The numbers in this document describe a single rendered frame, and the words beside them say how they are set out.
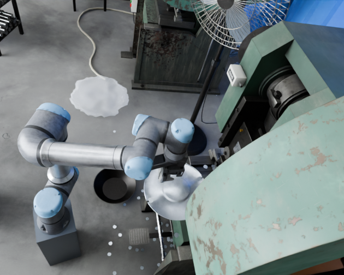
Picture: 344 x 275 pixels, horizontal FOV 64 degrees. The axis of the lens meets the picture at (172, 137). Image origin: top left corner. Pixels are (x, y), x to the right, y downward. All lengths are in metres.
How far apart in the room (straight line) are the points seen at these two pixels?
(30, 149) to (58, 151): 0.09
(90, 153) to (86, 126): 1.56
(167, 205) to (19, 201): 1.19
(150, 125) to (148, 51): 1.73
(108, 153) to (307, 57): 0.62
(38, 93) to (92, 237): 1.38
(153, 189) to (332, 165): 0.92
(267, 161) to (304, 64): 0.46
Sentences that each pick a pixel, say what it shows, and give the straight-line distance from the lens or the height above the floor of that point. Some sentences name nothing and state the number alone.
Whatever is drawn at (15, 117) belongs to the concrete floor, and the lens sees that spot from 2.56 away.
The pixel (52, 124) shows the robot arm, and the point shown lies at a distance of 1.04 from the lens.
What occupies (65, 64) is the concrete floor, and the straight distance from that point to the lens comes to 2.99.
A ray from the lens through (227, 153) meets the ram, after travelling 1.15.
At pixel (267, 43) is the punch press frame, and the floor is 1.45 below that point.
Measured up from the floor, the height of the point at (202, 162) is 0.70.
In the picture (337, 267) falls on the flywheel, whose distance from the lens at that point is 1.09.
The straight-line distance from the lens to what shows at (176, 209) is 1.21.
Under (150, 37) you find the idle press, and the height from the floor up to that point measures 0.54.
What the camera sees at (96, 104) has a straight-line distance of 2.38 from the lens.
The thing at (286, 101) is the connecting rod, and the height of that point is 1.38.
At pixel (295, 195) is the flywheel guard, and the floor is 1.56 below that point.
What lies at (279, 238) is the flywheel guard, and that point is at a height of 1.52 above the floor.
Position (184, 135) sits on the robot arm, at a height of 1.22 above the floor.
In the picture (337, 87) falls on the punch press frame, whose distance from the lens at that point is 0.81.
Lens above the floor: 1.87
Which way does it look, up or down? 51 degrees down
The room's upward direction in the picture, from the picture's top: 18 degrees clockwise
